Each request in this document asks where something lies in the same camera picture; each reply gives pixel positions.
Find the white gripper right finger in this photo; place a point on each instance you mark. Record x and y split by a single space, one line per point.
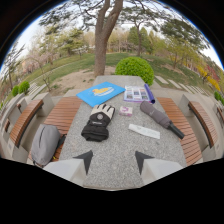
155 168

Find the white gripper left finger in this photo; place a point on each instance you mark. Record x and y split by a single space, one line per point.
71 167

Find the white toothpaste tube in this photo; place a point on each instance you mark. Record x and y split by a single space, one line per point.
144 130

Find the grey backpack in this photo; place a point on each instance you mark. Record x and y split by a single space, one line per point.
45 144

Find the grey stone table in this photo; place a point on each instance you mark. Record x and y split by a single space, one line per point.
123 133

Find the grey folded umbrella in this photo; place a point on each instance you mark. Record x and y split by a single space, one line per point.
159 117

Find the black and white glove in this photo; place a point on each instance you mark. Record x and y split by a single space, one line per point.
97 122

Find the wooden slat bench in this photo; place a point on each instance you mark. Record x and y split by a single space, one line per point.
50 119
186 125

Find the small pink white box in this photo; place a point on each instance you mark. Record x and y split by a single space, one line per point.
126 111

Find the purple-edged printed booklet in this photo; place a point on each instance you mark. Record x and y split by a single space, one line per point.
138 93

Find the blue book with yellow duck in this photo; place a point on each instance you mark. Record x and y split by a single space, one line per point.
100 93

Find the round green bush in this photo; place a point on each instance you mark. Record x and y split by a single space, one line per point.
134 69

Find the large tree trunk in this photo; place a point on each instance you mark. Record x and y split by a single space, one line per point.
103 36

